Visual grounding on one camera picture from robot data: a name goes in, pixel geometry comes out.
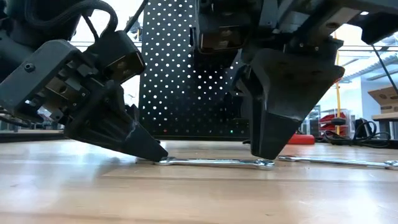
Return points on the black perforated pegboard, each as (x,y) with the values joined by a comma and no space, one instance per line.
(192,137)

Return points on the cardboard box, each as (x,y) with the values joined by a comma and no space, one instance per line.
(385,99)

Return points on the wooden table under box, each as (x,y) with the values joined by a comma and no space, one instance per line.
(385,116)

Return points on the silver combination wrench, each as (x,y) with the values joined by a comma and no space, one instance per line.
(335,161)
(217,161)

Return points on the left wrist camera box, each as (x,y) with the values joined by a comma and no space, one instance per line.
(118,59)

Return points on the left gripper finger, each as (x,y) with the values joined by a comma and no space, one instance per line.
(118,133)
(134,112)

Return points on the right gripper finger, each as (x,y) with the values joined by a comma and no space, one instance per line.
(280,102)

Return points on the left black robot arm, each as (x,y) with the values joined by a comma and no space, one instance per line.
(31,18)

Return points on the red desk lamp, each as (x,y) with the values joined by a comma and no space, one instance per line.
(303,140)

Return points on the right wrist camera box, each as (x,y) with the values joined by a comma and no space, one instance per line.
(222,28)

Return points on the red storage bins rack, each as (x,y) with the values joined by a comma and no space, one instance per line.
(329,119)

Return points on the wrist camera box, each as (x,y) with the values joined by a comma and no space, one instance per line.
(118,59)
(222,28)

